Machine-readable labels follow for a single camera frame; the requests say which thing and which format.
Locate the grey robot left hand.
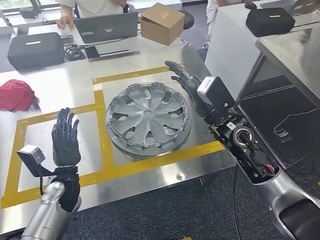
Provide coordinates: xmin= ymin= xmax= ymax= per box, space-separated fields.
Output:
xmin=51 ymin=106 xmax=82 ymax=168

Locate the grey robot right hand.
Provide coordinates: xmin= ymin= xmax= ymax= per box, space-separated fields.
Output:
xmin=164 ymin=60 xmax=218 ymax=120

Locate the silver plastic wheel hubcap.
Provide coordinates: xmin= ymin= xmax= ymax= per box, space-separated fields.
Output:
xmin=105 ymin=81 xmax=192 ymax=158

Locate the steel workbench table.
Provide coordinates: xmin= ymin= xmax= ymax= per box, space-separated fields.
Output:
xmin=0 ymin=43 xmax=237 ymax=236

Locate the white cabinet panel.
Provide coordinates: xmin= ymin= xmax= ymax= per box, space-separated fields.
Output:
xmin=205 ymin=3 xmax=263 ymax=100

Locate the black round stool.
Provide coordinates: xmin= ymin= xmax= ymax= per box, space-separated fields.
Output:
xmin=178 ymin=9 xmax=195 ymax=31

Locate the person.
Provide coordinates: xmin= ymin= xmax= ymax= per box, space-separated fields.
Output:
xmin=202 ymin=0 xmax=248 ymax=50
xmin=56 ymin=0 xmax=131 ymax=31

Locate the brown cardboard box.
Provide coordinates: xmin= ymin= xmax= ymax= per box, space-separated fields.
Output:
xmin=140 ymin=2 xmax=186 ymax=47

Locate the black phone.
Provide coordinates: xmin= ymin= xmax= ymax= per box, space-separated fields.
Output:
xmin=84 ymin=45 xmax=100 ymax=61

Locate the black case with white label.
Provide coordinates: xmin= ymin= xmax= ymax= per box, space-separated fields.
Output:
xmin=7 ymin=32 xmax=66 ymax=71

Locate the white desk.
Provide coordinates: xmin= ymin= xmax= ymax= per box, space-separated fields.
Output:
xmin=0 ymin=0 xmax=184 ymax=64

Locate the black case with yellow label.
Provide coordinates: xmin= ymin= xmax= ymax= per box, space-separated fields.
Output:
xmin=245 ymin=7 xmax=296 ymax=38

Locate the grey laptop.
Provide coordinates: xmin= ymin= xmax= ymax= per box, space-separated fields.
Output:
xmin=72 ymin=12 xmax=139 ymax=45

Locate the black desk device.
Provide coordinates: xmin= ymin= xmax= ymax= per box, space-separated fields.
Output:
xmin=19 ymin=7 xmax=42 ymax=19

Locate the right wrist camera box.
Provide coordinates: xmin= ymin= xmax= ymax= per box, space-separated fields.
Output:
xmin=196 ymin=76 xmax=236 ymax=117

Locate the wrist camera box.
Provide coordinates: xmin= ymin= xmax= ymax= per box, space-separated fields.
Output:
xmin=196 ymin=76 xmax=236 ymax=117
xmin=17 ymin=144 xmax=54 ymax=178

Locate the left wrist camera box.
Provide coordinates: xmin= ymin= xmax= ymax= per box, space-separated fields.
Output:
xmin=17 ymin=144 xmax=54 ymax=178

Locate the coiled black cable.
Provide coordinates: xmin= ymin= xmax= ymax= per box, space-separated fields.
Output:
xmin=64 ymin=43 xmax=86 ymax=62

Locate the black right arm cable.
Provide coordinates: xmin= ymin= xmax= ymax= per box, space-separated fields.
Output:
xmin=232 ymin=163 xmax=241 ymax=240

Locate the white floor cable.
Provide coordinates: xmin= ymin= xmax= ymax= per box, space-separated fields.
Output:
xmin=273 ymin=108 xmax=318 ymax=143

